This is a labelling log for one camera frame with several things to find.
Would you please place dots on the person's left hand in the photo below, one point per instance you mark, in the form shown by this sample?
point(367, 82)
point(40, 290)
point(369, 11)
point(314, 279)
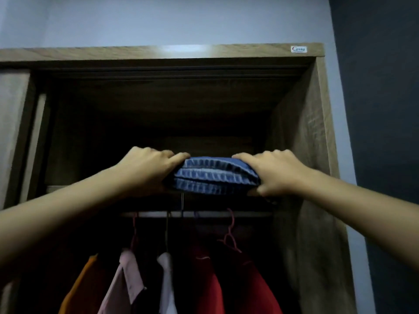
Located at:
point(145, 171)

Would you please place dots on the dark clothes hanger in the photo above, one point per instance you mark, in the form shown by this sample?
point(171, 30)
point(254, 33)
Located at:
point(167, 232)

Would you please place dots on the metal clothes rail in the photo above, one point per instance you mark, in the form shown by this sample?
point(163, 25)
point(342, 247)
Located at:
point(196, 214)

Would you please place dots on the person's right hand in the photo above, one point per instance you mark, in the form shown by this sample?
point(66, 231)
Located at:
point(278, 173)

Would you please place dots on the red garment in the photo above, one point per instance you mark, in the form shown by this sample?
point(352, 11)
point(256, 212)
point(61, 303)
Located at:
point(235, 284)

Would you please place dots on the person's right thumb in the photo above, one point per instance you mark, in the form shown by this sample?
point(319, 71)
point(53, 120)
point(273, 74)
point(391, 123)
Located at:
point(264, 190)

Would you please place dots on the red clothes hanger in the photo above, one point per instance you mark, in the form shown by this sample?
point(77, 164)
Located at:
point(230, 235)

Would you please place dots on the person's left forearm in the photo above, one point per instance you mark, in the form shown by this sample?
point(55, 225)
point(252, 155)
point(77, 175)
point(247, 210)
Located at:
point(55, 219)

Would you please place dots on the brown wooden wardrobe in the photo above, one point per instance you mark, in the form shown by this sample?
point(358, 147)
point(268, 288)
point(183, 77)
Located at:
point(203, 127)

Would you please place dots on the pink garment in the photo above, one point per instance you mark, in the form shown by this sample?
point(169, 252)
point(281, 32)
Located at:
point(124, 281)

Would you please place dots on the orange garment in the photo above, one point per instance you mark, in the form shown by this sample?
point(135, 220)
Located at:
point(81, 287)

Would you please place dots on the white garment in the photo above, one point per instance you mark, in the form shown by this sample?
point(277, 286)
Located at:
point(167, 284)

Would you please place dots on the person's right forearm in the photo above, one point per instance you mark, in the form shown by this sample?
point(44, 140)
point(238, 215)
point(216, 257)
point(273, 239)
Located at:
point(363, 209)

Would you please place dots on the wooden sliding wardrobe door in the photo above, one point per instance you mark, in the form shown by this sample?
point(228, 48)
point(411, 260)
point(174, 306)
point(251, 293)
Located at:
point(14, 137)

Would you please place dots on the blue denim jeans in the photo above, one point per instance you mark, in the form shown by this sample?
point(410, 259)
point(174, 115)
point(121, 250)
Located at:
point(214, 176)

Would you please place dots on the white sticker label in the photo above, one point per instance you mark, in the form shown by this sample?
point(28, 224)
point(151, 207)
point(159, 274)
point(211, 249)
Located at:
point(299, 49)

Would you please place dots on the pink clothes hanger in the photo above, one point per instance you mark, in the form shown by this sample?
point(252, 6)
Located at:
point(134, 233)

